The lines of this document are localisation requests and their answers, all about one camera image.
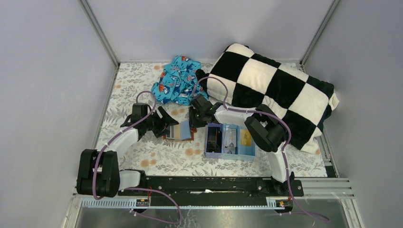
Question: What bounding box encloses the brown leather card holder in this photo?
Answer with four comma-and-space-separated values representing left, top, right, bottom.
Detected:
163, 120, 197, 141

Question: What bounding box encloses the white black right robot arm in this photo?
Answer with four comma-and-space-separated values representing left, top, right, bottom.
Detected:
189, 95, 295, 194

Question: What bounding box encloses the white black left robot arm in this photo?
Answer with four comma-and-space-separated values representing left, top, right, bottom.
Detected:
76, 103, 178, 200

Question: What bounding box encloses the white black card in organizer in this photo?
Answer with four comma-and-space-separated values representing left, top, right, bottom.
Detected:
223, 126, 237, 155

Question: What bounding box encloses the yellow card in organizer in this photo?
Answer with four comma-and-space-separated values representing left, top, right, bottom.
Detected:
239, 129, 251, 146

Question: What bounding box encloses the blue shark print cloth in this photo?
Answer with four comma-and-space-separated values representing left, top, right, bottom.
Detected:
151, 56, 208, 105

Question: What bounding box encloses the blue three-compartment organizer box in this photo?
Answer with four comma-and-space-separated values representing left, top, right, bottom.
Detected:
205, 123, 256, 161

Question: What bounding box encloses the black item in organizer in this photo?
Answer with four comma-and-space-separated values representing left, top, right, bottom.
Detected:
206, 126, 221, 153

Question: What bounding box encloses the floral patterned table mat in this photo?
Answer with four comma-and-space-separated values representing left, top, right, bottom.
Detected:
94, 62, 328, 178

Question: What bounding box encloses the black white checkered pillow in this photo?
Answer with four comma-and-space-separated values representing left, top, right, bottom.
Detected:
196, 43, 339, 154

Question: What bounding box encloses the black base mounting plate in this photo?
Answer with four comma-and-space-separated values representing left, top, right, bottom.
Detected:
118, 176, 304, 207

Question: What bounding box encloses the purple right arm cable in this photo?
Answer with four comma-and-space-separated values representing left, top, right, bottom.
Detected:
191, 76, 331, 224

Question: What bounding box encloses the aluminium frame rail front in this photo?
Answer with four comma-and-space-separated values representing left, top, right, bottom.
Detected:
63, 176, 364, 228

